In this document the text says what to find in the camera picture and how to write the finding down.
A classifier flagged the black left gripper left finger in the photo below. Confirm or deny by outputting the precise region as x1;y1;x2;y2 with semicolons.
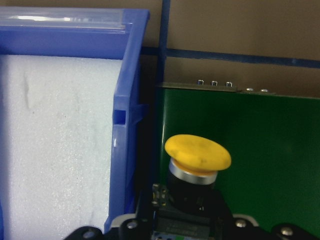
111;189;154;240

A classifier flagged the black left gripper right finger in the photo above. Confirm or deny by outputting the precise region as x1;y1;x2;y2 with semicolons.
212;190;265;240

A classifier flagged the yellow push button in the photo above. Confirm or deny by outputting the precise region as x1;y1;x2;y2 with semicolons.
151;134;233;240

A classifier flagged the green conveyor belt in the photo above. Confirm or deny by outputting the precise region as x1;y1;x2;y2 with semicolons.
156;86;320;236

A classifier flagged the white foam pad source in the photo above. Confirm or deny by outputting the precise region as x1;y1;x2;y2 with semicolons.
0;55;123;240

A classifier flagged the blue source bin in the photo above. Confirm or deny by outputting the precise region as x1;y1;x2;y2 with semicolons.
0;6;150;240

